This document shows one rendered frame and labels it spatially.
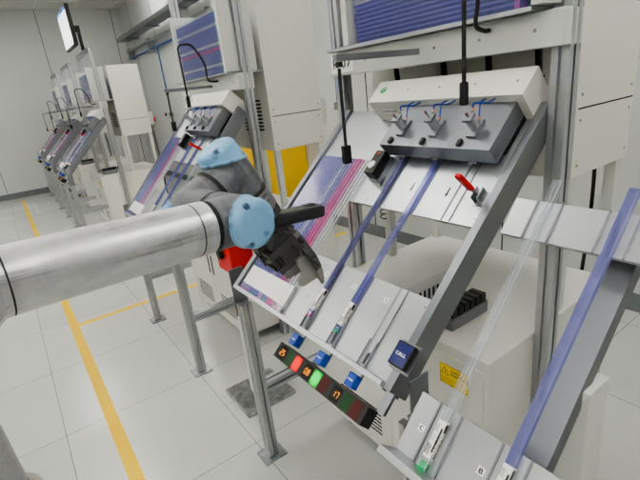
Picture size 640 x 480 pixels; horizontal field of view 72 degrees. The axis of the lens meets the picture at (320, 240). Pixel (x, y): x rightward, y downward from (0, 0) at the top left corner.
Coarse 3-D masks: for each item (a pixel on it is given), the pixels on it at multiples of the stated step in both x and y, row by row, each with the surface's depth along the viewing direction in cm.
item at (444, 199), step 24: (360, 120) 144; (384, 120) 135; (528, 120) 99; (336, 144) 146; (360, 144) 137; (408, 168) 117; (456, 168) 105; (480, 168) 101; (504, 168) 96; (360, 192) 124; (408, 192) 112; (432, 192) 106; (456, 192) 101; (432, 216) 102; (456, 216) 98
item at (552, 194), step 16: (544, 208) 71; (544, 224) 71; (528, 240) 71; (528, 256) 70; (512, 272) 70; (512, 288) 69; (496, 304) 69; (496, 320) 69; (480, 336) 69; (480, 352) 68; (464, 368) 68; (464, 384) 67; (448, 416) 67
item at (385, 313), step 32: (320, 256) 121; (320, 288) 114; (352, 288) 107; (384, 288) 100; (320, 320) 108; (352, 320) 101; (384, 320) 95; (416, 320) 90; (352, 352) 96; (384, 352) 91
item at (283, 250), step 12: (276, 204) 83; (276, 216) 82; (276, 228) 84; (288, 228) 86; (276, 240) 85; (288, 240) 84; (264, 252) 85; (276, 252) 83; (288, 252) 86; (264, 264) 90; (276, 264) 84; (288, 264) 86
